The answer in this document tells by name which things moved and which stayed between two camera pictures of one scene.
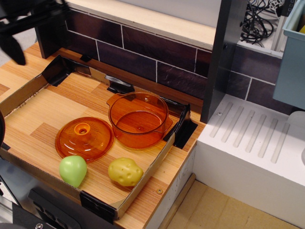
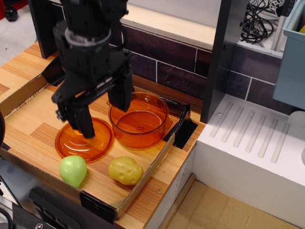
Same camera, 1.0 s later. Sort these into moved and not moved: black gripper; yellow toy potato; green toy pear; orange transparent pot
Moved: black gripper
Not moved: orange transparent pot; yellow toy potato; green toy pear
